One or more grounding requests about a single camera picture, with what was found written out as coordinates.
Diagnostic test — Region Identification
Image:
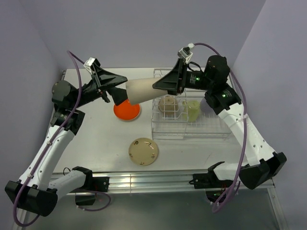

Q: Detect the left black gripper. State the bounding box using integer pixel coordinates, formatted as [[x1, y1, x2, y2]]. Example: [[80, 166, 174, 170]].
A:
[[71, 62, 134, 109]]

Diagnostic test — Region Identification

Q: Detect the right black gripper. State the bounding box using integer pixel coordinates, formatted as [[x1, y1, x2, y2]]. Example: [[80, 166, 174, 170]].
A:
[[153, 58, 213, 95]]

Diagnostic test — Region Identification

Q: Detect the white floral bowl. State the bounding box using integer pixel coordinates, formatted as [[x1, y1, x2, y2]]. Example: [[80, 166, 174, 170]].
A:
[[158, 95, 179, 115]]

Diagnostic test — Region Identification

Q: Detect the orange plate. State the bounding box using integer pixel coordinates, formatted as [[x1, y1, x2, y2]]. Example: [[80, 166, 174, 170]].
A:
[[113, 99, 141, 121]]

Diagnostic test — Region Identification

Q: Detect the beige plastic cup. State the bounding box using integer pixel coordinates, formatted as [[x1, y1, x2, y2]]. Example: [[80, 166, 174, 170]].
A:
[[125, 78, 168, 105]]

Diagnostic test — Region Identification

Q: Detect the light green mug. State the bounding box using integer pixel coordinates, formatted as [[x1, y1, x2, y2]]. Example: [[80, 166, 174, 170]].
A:
[[182, 100, 200, 123]]

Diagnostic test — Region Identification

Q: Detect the beige floral saucer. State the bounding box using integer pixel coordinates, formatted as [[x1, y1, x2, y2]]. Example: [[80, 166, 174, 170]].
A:
[[128, 138, 159, 166]]

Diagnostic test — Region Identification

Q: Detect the purple plastic cup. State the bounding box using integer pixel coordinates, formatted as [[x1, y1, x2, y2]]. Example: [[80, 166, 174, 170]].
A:
[[200, 99, 213, 113]]

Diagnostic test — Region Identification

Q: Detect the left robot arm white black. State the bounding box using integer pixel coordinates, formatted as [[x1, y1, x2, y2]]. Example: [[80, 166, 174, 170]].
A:
[[5, 58, 128, 217]]

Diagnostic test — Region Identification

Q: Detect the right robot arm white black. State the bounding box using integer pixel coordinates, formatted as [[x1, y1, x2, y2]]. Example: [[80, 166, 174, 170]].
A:
[[152, 55, 287, 189]]

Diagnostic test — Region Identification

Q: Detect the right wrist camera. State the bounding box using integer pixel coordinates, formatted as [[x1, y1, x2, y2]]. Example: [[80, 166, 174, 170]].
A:
[[177, 43, 195, 64]]

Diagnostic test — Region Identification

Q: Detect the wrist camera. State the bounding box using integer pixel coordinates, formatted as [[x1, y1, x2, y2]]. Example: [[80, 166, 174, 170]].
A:
[[83, 57, 100, 73], [177, 43, 195, 64]]

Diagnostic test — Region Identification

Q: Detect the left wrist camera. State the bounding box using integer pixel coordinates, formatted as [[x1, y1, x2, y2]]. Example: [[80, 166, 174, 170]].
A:
[[83, 57, 100, 73]]

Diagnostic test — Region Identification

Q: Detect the white wire dish rack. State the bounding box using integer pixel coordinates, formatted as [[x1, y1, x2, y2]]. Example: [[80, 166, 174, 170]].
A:
[[151, 68, 235, 142]]

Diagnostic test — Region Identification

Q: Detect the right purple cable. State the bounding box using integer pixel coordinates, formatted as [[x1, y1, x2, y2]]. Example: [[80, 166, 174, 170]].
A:
[[194, 42, 248, 214]]

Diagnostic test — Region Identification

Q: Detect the aluminium mounting rail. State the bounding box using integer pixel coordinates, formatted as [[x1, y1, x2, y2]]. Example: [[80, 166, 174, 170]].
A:
[[47, 167, 275, 196]]

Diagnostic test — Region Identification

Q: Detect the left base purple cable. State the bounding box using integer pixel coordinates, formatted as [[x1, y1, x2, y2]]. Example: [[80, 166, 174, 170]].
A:
[[61, 167, 111, 212]]

